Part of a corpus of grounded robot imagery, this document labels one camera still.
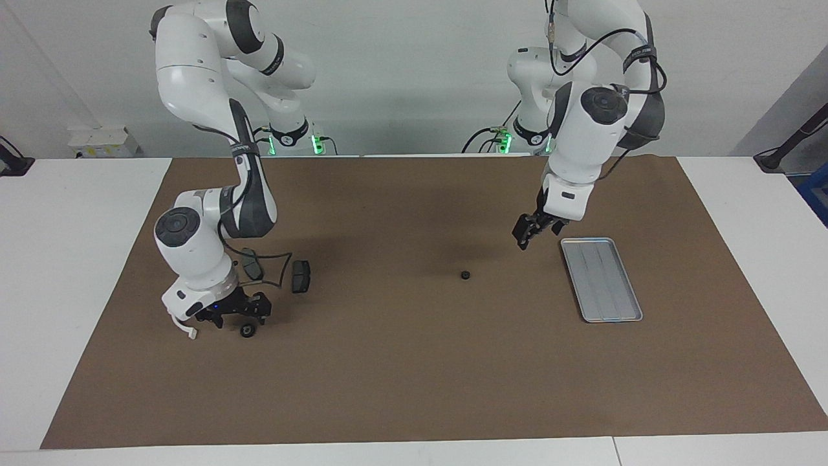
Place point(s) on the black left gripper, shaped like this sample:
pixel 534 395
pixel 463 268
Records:
pixel 550 223

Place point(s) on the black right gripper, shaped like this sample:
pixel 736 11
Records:
pixel 226 305

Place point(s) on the black bearing gear white centre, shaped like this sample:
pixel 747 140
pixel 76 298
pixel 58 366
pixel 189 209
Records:
pixel 248 331

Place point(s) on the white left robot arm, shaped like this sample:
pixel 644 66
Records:
pixel 588 149

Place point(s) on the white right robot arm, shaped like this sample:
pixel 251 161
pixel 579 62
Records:
pixel 194 77

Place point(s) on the silver metal tray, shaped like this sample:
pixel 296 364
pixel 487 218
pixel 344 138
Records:
pixel 601 281

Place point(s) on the long curved grey brake pad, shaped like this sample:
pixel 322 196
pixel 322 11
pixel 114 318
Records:
pixel 253 270

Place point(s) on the short rectangular grey brake pad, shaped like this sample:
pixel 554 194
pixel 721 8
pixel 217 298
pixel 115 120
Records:
pixel 301 277

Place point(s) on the brown table mat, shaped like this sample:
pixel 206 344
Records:
pixel 414 362

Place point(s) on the white box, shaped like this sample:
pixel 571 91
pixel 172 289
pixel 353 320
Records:
pixel 103 142

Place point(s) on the black table clamp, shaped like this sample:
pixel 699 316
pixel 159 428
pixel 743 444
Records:
pixel 14 165

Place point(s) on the blue crate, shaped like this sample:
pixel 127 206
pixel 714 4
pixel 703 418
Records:
pixel 816 197

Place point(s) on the white curved plastic bracket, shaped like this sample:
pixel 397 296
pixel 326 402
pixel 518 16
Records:
pixel 191 334

